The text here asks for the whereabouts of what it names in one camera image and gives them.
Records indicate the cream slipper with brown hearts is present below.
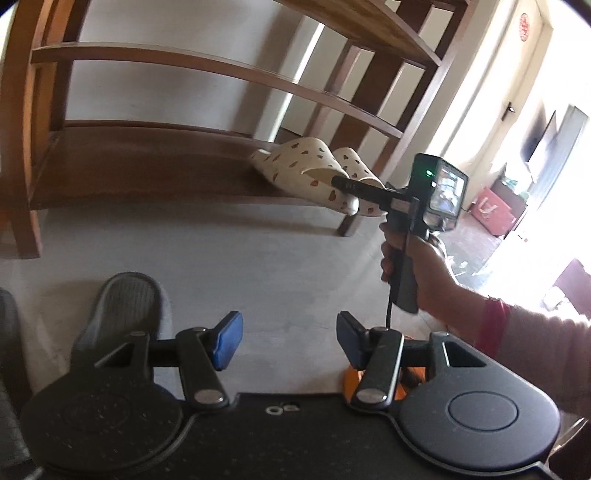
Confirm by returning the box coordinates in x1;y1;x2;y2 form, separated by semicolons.
249;137;362;217
332;148;394;219

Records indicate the grey ribbed slipper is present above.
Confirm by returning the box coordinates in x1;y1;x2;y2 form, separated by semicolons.
0;287;34;464
71;272;175;367

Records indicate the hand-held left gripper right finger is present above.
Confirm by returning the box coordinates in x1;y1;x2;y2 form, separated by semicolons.
336;311;504;411

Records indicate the wooden shoe rack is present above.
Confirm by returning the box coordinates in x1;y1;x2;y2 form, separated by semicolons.
0;0;478;260

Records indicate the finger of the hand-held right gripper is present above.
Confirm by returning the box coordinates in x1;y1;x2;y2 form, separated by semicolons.
330;173;393;206

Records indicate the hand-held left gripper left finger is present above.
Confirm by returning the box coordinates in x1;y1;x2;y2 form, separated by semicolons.
71;311;244;411

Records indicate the person's right forearm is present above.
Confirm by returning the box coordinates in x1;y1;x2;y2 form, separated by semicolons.
462;288;591;418

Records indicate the person's right hand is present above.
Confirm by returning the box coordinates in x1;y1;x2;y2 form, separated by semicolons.
381;226;472;337

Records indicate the black cable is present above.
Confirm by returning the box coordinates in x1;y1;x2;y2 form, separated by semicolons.
385;281;399;334

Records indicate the pink box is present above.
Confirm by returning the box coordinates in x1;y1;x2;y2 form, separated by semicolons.
475;185;519;239

